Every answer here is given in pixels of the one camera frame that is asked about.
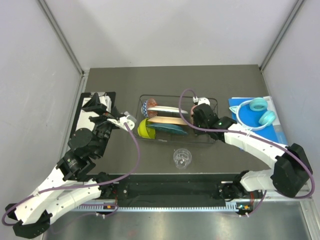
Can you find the black wire dish rack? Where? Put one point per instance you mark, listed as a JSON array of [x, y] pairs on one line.
[[193, 137]]

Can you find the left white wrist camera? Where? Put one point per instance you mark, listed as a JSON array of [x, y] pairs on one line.
[[125, 122]]

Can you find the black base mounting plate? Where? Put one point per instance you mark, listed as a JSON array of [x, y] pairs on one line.
[[224, 187]]

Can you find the peach bird pattern plate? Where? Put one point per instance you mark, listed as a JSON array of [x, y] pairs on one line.
[[167, 120]]

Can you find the teal cat ear headphones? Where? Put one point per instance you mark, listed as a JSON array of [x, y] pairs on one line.
[[252, 113]]

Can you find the clear drinking glass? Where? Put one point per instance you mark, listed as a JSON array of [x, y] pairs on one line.
[[182, 158]]

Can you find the lime green bowl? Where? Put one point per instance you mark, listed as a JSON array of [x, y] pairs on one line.
[[144, 131]]

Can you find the black clipboard with paper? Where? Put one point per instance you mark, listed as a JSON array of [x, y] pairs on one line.
[[91, 104]]

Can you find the blue folder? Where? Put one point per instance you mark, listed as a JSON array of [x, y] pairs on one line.
[[274, 132]]

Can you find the teal scalloped plate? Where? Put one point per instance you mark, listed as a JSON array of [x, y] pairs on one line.
[[168, 128]]

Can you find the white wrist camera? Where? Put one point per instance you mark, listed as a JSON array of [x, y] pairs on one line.
[[200, 100], [125, 122]]

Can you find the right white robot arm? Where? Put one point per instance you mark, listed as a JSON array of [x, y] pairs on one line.
[[289, 169]]

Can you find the white watermelon pattern plate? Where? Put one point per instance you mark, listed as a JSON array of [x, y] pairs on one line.
[[166, 109]]

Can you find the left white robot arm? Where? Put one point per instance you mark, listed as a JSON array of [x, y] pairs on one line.
[[69, 184]]

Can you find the pink glass mug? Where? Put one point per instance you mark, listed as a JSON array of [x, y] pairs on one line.
[[192, 111]]

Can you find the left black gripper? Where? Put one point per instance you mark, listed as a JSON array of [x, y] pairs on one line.
[[95, 105]]

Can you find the grey slotted cable duct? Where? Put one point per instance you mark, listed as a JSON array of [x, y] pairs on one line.
[[104, 208]]

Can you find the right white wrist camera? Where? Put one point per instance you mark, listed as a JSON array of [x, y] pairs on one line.
[[200, 100]]

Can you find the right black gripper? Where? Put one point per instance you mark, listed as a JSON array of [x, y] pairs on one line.
[[195, 120]]

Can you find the blue red patterned bowl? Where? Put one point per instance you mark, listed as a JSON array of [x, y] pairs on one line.
[[145, 109]]

